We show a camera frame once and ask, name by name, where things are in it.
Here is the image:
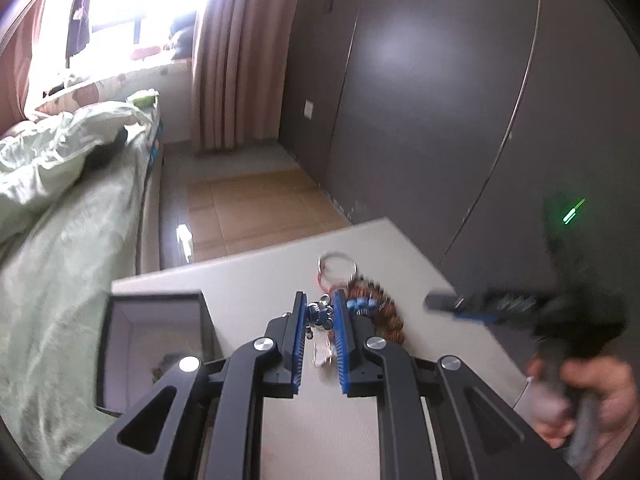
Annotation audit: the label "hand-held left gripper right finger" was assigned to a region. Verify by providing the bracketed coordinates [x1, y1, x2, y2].
[333, 289, 581, 480]

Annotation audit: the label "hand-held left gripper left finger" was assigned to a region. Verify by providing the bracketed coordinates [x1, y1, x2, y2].
[62, 290, 307, 480]

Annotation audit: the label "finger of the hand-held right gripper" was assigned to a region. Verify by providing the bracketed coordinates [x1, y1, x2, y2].
[424, 290, 541, 332]

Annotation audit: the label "silver blue metal charm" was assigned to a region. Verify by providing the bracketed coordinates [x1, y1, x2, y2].
[306, 296, 335, 332]

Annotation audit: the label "black jewelry box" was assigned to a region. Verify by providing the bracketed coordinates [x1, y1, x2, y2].
[94, 289, 217, 417]

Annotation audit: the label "small silver jewelry piece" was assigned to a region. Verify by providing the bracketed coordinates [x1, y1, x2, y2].
[311, 341, 338, 368]

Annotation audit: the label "person's right hand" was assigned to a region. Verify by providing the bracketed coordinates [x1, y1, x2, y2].
[524, 354, 639, 456]

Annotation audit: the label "flattened brown cardboard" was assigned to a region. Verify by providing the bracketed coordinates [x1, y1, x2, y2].
[186, 169, 352, 262]

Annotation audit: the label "dark grey wardrobe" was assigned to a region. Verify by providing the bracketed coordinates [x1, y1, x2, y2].
[276, 0, 633, 341]

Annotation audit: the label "bed with green sheet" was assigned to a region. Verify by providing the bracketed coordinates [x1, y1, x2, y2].
[0, 72, 165, 463]

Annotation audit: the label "pink pleated curtain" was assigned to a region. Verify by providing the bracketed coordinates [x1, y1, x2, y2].
[189, 0, 302, 157]

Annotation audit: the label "small green cloth item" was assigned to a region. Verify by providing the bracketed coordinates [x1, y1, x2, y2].
[126, 88, 159, 108]

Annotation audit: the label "pale green quilt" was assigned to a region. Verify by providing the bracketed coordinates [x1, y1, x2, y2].
[0, 101, 152, 222]

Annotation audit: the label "bear print pillow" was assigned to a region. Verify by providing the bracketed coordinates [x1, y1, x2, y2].
[31, 59, 195, 117]

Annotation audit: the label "dark cushions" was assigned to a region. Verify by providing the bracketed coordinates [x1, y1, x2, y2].
[166, 11, 197, 62]

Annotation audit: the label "hanging dark clothes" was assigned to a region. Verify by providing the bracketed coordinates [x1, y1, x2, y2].
[64, 0, 110, 60]

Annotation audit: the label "dark beaded bracelet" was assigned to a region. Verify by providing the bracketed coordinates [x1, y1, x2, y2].
[151, 353, 183, 382]

